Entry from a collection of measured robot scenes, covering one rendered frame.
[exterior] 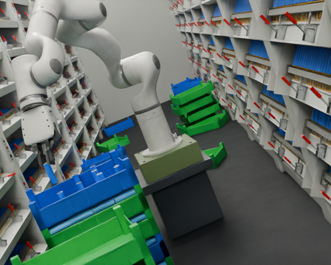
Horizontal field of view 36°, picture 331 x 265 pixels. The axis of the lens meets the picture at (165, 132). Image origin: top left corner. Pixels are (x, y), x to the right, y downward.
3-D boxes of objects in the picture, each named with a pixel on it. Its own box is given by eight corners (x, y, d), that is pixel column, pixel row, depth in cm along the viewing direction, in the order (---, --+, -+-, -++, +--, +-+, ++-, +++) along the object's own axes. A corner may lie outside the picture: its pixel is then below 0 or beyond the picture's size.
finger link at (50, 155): (58, 140, 149) (62, 162, 148) (48, 143, 150) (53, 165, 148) (52, 139, 146) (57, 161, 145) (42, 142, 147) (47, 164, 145)
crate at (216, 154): (227, 153, 310) (223, 141, 308) (216, 167, 293) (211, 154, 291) (185, 163, 325) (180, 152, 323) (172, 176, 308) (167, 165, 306)
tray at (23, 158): (43, 148, 311) (42, 125, 308) (19, 176, 252) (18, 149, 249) (9, 147, 310) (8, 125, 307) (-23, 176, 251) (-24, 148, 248)
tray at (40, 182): (57, 176, 315) (55, 154, 312) (35, 210, 255) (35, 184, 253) (23, 175, 314) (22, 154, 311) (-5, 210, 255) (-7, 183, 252)
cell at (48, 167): (57, 181, 149) (48, 161, 148) (58, 182, 147) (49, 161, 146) (51, 183, 149) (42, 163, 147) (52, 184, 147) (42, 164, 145)
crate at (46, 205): (123, 171, 165) (114, 149, 163) (140, 183, 145) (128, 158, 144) (35, 213, 157) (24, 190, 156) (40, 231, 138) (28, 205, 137)
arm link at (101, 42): (150, 85, 220) (118, 96, 227) (148, 62, 226) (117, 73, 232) (80, 21, 180) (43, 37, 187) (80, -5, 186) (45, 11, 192)
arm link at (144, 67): (140, 109, 231) (121, 59, 227) (177, 97, 224) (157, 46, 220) (130, 116, 220) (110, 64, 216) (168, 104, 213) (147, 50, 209)
